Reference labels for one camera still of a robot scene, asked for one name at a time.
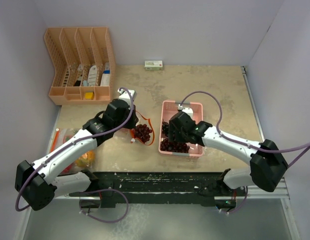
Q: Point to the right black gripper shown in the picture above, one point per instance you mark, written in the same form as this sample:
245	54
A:
177	138

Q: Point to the dark black grape bunch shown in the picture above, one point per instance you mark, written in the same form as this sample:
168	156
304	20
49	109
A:
171	146

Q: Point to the orange toy pineapple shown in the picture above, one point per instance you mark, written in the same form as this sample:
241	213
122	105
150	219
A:
85	161

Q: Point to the red purple grape bunch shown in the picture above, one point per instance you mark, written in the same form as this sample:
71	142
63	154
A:
142	132

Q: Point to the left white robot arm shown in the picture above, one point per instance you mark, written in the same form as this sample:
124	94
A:
39	182

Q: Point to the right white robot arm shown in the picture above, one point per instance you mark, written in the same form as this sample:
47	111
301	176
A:
265	164

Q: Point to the pink perforated plastic basket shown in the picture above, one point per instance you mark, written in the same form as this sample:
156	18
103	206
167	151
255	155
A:
169	110

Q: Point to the small green white box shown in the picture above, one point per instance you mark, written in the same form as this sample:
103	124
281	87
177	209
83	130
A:
153	65

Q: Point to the blue white box in organizer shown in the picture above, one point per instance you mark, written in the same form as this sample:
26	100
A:
106	76

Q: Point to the yellow block in organizer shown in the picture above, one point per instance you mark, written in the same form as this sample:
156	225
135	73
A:
89	96

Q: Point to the white bottle in organizer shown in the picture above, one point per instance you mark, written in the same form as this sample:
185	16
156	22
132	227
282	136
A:
92	76

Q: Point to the peach plastic file organizer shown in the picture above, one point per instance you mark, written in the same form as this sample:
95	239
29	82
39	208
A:
73	50

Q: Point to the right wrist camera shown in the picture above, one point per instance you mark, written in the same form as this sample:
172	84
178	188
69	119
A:
187	110

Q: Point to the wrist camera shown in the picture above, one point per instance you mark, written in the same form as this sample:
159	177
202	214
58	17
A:
187	110
127	95

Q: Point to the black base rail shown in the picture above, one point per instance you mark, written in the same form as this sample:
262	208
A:
183	188

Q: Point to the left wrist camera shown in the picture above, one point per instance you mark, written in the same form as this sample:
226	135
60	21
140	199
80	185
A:
127	95

